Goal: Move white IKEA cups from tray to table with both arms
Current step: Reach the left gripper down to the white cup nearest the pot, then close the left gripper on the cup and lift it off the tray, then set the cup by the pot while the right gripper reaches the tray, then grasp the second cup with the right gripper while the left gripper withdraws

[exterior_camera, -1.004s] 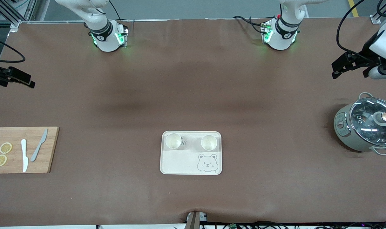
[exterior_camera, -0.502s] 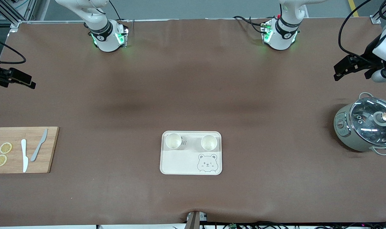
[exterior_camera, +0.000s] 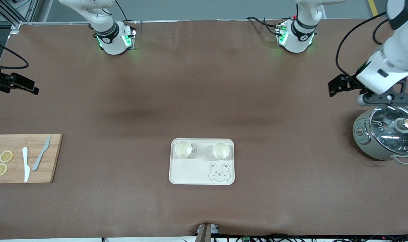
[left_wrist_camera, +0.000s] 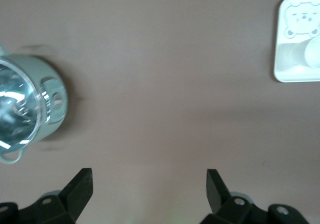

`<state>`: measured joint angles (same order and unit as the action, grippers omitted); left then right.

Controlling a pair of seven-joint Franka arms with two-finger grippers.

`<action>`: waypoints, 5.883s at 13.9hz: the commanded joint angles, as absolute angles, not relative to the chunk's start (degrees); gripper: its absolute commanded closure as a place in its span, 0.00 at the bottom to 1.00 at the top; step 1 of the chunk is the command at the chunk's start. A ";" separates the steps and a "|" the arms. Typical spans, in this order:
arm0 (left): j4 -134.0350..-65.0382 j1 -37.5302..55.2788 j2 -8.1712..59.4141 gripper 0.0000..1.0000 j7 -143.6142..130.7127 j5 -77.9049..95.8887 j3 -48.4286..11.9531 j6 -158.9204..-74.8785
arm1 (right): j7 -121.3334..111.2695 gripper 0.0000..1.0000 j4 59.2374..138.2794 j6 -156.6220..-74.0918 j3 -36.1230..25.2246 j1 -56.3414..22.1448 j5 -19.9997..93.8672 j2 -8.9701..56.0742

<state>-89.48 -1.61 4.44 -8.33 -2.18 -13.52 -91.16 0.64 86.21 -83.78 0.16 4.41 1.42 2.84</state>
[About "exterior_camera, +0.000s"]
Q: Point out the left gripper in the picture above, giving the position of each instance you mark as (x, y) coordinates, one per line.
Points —
(349, 83)

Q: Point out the white IKEA cup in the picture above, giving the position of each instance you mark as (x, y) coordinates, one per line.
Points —
(220, 150)
(183, 149)

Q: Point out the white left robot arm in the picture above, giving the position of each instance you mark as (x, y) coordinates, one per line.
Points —
(298, 37)

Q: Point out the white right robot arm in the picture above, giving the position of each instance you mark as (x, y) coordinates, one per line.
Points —
(109, 40)

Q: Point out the bamboo cutting board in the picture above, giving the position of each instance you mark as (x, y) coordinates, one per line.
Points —
(15, 143)

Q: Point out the glass pot lid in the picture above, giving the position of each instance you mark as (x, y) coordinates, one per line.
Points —
(392, 134)

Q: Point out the grey-green electric cooking pot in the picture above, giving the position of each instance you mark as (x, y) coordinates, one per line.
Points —
(371, 148)

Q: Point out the lemon slice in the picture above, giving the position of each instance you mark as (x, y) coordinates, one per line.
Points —
(6, 156)
(0, 169)

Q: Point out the grey plastic knife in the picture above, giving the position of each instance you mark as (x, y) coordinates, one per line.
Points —
(40, 156)

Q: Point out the white plastic knife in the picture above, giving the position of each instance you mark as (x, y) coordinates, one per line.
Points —
(26, 164)

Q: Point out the brown table cover sheet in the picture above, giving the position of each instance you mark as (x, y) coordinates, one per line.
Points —
(204, 84)

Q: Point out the white bear print tray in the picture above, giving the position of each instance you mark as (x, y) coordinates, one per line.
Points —
(193, 171)

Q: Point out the metal table edge clamp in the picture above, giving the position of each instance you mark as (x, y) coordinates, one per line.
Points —
(205, 233)

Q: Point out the aluminium frame profile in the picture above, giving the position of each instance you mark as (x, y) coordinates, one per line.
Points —
(9, 13)

